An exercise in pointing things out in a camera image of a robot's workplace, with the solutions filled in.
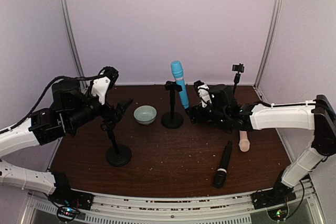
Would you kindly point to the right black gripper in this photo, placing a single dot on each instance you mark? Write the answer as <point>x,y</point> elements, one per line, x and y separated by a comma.
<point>197,112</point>

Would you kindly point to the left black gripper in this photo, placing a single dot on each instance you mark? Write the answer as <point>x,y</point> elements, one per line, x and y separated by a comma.
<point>109,114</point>

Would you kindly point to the tall black microphone stand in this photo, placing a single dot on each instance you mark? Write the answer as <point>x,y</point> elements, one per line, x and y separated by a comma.
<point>172,119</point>

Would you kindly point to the blue toy microphone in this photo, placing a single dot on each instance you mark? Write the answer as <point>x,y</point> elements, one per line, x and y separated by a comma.
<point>178,74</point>

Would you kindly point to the short black microphone stand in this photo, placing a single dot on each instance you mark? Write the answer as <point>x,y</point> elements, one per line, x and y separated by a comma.
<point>117,155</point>

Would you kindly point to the black handheld microphone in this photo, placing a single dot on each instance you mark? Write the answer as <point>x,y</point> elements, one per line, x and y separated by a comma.
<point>221,173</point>

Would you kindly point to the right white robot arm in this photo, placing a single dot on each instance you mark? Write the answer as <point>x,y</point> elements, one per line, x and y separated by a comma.
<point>219,105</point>

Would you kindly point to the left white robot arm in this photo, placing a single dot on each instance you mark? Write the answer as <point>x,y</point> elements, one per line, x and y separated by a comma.
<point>76,101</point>

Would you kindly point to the thin black stand with clip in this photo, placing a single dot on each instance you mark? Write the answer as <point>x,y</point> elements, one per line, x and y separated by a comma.
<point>239,69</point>

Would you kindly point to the light teal bowl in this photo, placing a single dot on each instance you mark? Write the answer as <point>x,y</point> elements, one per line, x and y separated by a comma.
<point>145,114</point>

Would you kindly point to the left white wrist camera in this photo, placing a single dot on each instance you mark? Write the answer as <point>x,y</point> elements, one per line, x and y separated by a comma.
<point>99,88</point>

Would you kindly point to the right aluminium frame post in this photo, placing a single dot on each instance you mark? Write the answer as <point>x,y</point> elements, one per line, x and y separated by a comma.
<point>276,10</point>

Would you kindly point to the aluminium frame post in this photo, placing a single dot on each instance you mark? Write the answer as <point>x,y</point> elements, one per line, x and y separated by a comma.
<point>276,10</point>
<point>71,38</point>

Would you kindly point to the front aluminium rail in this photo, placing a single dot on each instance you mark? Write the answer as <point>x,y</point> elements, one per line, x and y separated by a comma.
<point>234,208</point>

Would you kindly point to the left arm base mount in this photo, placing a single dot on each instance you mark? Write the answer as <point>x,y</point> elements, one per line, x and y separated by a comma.
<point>67,201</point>

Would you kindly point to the left aluminium frame post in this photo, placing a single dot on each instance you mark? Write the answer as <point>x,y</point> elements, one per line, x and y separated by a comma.
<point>71,38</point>

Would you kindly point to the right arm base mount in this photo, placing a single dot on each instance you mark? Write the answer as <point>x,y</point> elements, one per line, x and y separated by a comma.
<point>275,200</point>

